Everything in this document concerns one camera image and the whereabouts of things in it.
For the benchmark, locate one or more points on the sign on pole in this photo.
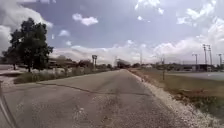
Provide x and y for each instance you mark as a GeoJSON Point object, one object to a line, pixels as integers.
{"type": "Point", "coordinates": [94, 59]}

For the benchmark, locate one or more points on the grey asphalt road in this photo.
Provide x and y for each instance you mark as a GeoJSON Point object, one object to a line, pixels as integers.
{"type": "Point", "coordinates": [100, 100]}

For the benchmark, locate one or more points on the row of low buildings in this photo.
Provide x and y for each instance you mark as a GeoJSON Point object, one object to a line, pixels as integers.
{"type": "Point", "coordinates": [65, 63]}

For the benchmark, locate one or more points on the grass verge with weeds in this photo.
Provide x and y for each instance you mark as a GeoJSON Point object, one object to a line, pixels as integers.
{"type": "Point", "coordinates": [33, 77]}
{"type": "Point", "coordinates": [193, 88]}

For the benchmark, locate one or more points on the pale gravel strip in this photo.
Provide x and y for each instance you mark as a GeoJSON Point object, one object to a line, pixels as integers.
{"type": "Point", "coordinates": [180, 108]}

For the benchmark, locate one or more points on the utility pole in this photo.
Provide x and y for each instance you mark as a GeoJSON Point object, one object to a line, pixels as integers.
{"type": "Point", "coordinates": [195, 59]}
{"type": "Point", "coordinates": [220, 59]}
{"type": "Point", "coordinates": [205, 55]}
{"type": "Point", "coordinates": [210, 55]}

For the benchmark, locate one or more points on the low dark building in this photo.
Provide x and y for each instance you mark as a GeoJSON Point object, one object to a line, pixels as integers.
{"type": "Point", "coordinates": [196, 67]}

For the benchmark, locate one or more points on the large dark broad tree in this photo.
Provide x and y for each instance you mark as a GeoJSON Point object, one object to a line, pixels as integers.
{"type": "Point", "coordinates": [28, 43]}

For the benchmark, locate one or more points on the thin post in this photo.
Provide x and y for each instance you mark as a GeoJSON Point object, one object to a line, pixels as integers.
{"type": "Point", "coordinates": [163, 69]}

